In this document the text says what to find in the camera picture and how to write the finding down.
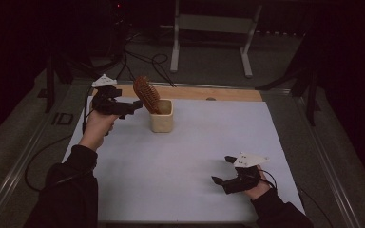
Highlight wooden hairbrush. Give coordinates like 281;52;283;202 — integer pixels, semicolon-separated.
132;75;163;115

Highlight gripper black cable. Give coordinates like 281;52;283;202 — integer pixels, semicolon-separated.
24;86;97;193
259;169;335;228

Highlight black square floor frame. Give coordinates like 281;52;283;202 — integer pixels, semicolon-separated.
51;111;75;126

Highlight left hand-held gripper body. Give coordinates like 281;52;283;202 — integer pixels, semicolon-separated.
91;73;128;117

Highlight dark metal stand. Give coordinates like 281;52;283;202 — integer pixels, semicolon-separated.
37;51;77;114
254;60;321;127

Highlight white metal stand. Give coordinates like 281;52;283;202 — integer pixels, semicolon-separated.
169;0;263;79

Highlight black floor cables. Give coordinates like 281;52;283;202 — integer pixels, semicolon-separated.
115;50;177;88

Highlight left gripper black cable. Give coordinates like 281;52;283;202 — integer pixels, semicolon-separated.
24;86;97;193

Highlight cream square cup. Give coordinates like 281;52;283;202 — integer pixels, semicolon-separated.
148;99;174;134

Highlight person's right hand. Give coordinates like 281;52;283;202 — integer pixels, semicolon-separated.
242;164;272;201

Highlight person's left hand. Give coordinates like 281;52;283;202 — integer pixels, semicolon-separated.
78;109;120;152

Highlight white table mat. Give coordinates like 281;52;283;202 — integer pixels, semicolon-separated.
61;96;306;223

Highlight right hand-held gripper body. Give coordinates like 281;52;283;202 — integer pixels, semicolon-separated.
222;152;271;195

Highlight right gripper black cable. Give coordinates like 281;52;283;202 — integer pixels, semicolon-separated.
259;169;335;228

